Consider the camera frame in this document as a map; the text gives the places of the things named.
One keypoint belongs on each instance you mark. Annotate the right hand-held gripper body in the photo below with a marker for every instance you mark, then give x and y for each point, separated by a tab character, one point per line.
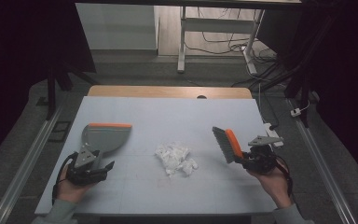
261	154

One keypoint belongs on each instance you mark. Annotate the dark curtain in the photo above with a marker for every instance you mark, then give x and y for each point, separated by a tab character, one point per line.
348	77
18	46

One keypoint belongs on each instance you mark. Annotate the black tripod stand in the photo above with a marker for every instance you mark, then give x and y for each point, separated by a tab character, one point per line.
51	90
303	81

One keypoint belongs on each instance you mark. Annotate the person's right hand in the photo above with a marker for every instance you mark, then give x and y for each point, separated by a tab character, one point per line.
273	185

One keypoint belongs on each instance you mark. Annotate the wooden table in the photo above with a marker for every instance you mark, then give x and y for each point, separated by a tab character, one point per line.
167	92

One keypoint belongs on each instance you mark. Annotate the white cabinet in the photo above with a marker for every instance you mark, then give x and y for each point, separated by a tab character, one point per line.
116	26

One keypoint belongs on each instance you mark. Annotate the grey dustpan with orange edge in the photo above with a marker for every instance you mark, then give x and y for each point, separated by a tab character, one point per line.
107	138

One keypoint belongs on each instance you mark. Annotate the white desk frame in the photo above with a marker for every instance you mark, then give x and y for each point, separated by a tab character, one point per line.
217	25

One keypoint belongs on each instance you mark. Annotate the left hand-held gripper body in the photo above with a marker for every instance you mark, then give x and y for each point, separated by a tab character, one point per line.
85	169

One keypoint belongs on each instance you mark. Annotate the orange brush with grey bristles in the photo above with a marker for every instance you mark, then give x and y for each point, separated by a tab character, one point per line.
228	144

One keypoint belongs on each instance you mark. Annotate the aluminium rail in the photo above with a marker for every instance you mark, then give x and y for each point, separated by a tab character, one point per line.
320	168
21	168

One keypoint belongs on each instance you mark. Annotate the pile of white paper scraps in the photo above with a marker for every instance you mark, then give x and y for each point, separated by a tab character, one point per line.
175	157

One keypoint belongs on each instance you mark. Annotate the small white adapter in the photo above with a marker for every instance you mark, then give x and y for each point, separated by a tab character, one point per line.
296	112

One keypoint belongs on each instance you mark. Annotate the person's left hand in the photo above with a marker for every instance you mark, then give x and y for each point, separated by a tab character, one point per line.
70	190

